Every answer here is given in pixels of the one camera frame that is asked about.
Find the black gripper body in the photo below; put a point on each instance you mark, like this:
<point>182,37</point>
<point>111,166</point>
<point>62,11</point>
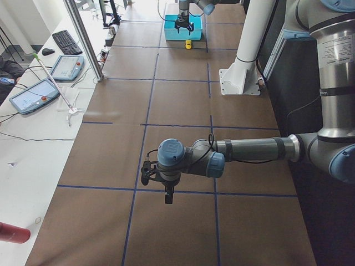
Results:
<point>183,18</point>
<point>168,184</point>

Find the yellow beetle toy car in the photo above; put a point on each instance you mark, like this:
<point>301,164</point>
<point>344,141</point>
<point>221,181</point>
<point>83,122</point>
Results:
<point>188,44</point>

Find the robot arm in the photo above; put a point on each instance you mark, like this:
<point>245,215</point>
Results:
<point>331,24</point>
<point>206,6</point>

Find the turquoise plastic bin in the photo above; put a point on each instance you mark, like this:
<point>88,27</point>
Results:
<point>171,33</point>

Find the small metal cup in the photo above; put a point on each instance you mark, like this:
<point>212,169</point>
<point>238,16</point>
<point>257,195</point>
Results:
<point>112,30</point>

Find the black keyboard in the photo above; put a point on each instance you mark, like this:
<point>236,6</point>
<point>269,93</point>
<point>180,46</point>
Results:
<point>66,43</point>

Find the upper teach pendant tablet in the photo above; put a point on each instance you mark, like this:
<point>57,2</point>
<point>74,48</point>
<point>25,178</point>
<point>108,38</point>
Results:
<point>67,68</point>

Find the teach pendant tablet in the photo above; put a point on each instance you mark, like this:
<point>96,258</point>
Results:
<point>35,97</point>
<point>67,68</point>

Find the white grabber stick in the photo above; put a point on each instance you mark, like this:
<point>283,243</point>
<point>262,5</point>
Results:
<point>72,110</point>

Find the black computer mouse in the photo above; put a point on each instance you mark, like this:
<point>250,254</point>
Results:
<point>47,51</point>

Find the lower teach pendant tablet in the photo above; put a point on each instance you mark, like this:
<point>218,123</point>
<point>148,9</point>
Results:
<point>35,97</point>

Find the red cylinder bottle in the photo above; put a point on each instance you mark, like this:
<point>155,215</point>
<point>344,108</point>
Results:
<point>14,234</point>

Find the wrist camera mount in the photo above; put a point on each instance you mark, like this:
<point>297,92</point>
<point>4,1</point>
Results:
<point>148,172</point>

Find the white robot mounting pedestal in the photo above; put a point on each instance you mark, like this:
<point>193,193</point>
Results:
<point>241,76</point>

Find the aluminium frame post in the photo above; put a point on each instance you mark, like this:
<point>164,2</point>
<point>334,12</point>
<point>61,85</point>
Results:
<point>84,38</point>

